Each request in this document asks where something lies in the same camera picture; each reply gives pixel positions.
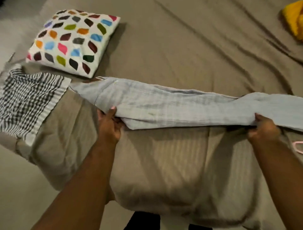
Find person's right hand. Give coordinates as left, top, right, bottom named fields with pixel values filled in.
left=247, top=113, right=282, bottom=147

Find person's left hand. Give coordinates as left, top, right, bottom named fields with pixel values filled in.
left=96, top=106, right=125, bottom=147

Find pink plastic hanger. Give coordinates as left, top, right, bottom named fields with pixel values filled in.
left=292, top=140, right=303, bottom=155

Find grey garment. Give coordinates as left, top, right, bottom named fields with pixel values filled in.
left=69, top=76, right=303, bottom=133

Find pink and yellow garment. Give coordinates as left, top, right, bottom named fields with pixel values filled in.
left=282, top=0, right=303, bottom=42

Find person's right forearm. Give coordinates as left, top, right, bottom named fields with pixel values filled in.
left=250, top=140, right=303, bottom=230

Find person's left forearm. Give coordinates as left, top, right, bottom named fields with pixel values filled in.
left=31, top=140, right=119, bottom=230

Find person's black trousers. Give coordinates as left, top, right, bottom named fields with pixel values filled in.
left=124, top=211, right=214, bottom=230

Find bed with taupe sheet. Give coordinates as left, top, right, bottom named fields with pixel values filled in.
left=0, top=0, right=303, bottom=230

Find grey checked towel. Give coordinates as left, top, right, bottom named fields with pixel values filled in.
left=0, top=64, right=72, bottom=147

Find colourful leaf print pillow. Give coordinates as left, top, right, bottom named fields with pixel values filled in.
left=26, top=9, right=121, bottom=79

